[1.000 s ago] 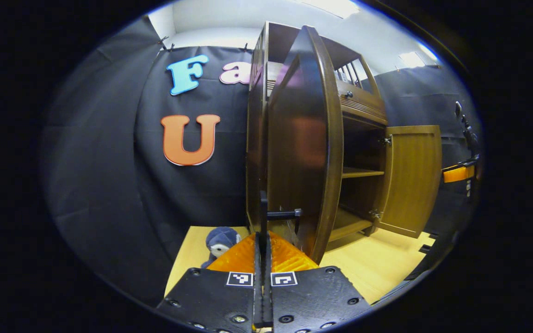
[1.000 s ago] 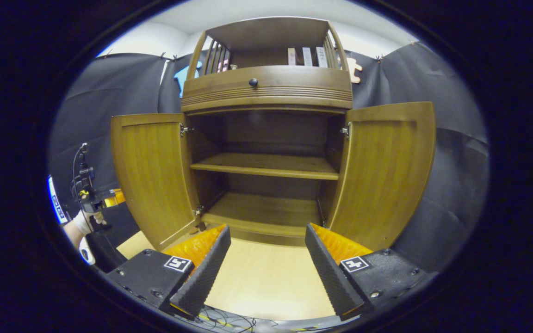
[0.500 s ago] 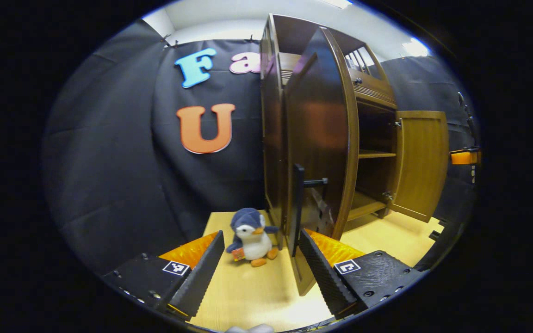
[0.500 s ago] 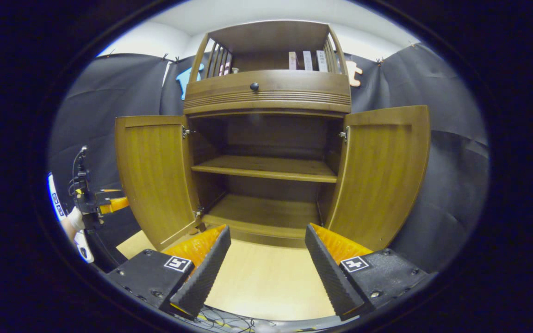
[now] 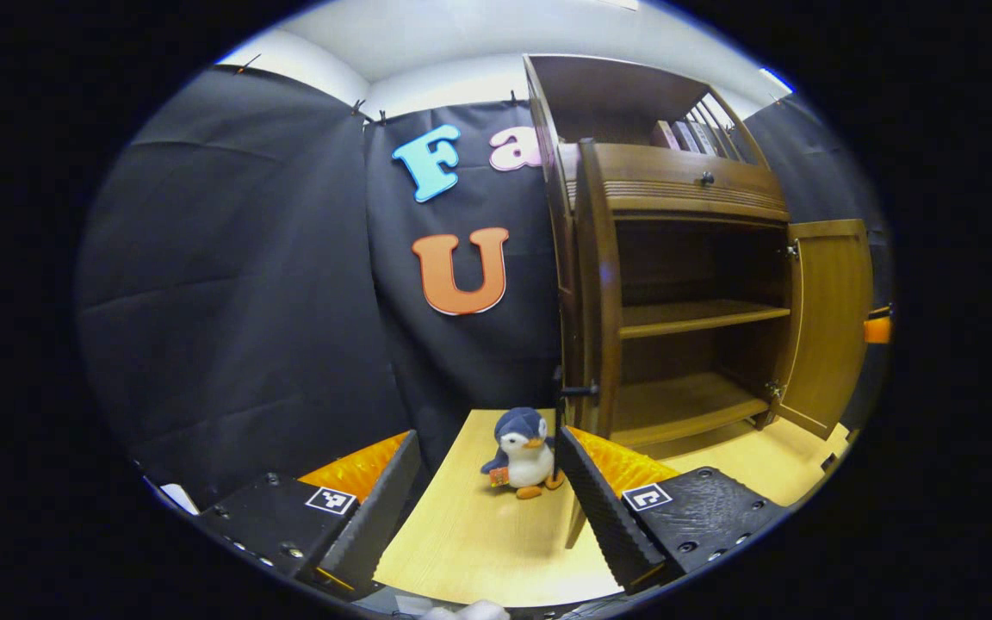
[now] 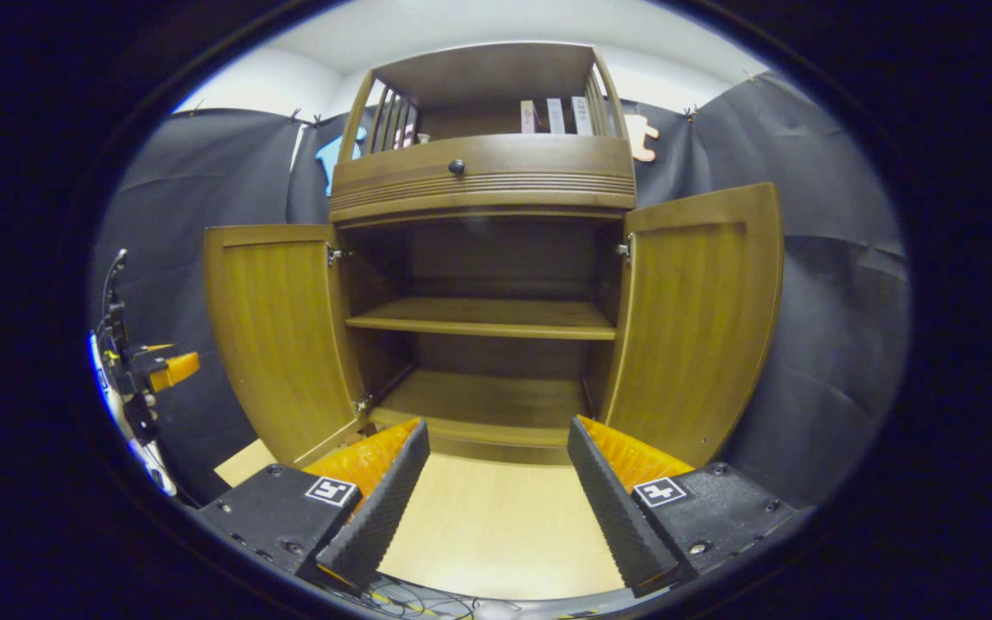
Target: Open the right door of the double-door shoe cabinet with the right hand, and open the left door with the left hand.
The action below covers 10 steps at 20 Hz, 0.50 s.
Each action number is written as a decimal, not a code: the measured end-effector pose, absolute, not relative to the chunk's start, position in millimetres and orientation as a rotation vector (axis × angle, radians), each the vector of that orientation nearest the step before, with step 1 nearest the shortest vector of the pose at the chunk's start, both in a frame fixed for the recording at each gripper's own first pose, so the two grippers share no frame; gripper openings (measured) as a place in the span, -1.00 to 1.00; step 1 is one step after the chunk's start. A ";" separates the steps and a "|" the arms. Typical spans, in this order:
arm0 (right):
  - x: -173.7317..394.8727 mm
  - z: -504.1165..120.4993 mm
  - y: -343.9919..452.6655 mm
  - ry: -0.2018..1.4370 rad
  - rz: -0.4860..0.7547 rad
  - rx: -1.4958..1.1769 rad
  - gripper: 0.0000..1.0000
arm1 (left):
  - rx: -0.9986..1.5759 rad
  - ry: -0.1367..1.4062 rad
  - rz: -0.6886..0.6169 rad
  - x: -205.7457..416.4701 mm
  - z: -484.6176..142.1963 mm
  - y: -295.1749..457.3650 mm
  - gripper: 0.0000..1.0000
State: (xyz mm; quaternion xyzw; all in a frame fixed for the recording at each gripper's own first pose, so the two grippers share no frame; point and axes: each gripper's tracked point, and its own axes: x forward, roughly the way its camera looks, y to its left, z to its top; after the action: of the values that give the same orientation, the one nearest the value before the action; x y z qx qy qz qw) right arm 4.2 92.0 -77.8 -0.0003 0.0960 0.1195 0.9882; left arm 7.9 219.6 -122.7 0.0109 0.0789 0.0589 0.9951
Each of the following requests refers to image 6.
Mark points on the wooden drawer with black knob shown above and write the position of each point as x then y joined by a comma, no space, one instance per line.
530,159

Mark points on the wooden double-door shoe cabinet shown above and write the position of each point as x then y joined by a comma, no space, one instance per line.
479,73

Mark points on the grey upright book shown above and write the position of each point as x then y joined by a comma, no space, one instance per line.
581,115

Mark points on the wooden inner cabinet shelf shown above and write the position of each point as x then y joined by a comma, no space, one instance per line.
479,317

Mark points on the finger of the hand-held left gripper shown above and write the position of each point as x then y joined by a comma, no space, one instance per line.
173,368

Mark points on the plain wooden shoe cabinet door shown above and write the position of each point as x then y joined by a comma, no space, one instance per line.
694,327

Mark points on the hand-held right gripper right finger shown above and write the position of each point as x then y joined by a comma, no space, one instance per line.
612,508

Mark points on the black backdrop cloth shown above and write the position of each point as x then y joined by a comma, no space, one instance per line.
832,301

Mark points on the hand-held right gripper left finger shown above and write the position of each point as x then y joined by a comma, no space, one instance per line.
380,508

